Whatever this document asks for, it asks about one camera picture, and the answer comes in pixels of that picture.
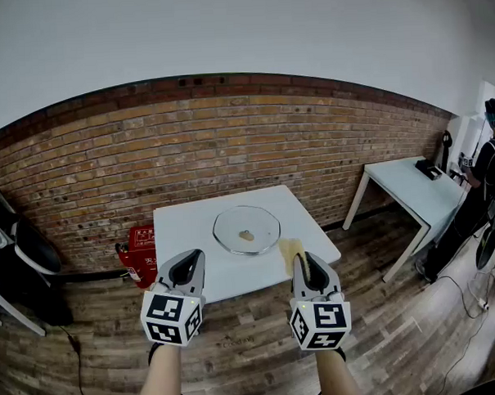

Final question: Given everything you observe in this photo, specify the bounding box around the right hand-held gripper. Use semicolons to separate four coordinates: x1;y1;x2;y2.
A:
286;249;353;352

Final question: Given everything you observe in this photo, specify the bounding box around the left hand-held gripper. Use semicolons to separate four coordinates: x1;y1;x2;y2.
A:
137;249;209;350

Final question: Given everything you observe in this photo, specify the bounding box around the yellow sponge cloth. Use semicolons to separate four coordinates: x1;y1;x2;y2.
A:
277;237;313;285

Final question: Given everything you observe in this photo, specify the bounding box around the clear glass plate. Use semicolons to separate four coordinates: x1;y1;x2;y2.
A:
211;204;283;258

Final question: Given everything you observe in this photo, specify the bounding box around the person's left forearm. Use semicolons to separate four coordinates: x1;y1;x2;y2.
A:
133;340;186;395

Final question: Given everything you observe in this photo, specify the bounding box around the person's right forearm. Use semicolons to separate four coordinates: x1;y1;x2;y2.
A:
315;347;366;395

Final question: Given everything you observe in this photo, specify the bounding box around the red fire extinguisher box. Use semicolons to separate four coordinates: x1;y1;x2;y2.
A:
128;224;159;290

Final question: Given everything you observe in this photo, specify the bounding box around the white side table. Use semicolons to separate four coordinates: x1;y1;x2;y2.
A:
339;154;475;285

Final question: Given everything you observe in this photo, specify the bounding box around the black and white chair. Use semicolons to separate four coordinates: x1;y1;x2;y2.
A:
0;175;74;339

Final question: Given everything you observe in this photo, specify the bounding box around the black device on table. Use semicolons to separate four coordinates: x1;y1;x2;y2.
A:
414;158;444;182

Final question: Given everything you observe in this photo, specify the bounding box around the black round fan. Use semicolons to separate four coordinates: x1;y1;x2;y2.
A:
472;200;495;270

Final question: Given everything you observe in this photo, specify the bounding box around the black floor cable with adapter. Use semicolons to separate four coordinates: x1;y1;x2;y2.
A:
58;324;88;395

